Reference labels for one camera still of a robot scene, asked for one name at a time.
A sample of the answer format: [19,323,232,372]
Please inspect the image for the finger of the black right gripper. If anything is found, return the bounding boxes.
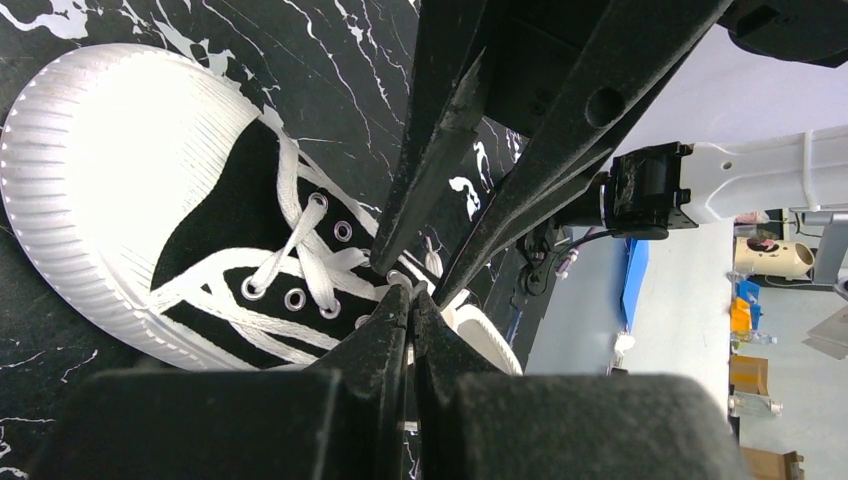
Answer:
[370,1,508,274]

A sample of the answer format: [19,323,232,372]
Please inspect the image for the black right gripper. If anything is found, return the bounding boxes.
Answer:
[430,0,848,309]

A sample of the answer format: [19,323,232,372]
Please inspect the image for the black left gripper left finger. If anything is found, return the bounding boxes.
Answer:
[33,286,410,479]

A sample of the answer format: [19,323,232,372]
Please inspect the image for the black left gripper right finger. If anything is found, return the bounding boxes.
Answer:
[410,293,749,479]

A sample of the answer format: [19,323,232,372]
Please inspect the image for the white shoelace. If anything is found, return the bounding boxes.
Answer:
[241,192,445,319]

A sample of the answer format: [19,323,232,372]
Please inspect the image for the black and white sneaker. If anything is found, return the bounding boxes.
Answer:
[0,42,525,379]

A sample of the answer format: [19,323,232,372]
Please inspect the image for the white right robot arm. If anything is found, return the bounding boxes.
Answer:
[371,1,847,306]

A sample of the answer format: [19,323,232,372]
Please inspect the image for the blue panel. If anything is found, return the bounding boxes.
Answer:
[621,239,650,332]

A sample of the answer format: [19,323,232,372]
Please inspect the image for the cream cylindrical toy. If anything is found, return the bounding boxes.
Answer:
[734,237,815,278]

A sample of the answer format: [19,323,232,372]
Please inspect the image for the cardboard box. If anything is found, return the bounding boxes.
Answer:
[729,354,769,396]

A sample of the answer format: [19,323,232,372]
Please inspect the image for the black metal base frame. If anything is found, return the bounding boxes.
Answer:
[484,223,573,369]

